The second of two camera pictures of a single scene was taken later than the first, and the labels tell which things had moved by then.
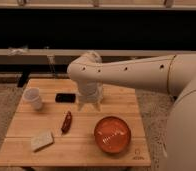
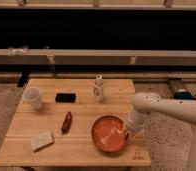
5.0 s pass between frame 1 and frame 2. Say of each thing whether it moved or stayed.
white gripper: moved
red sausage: stayed
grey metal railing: stayed
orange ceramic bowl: stayed
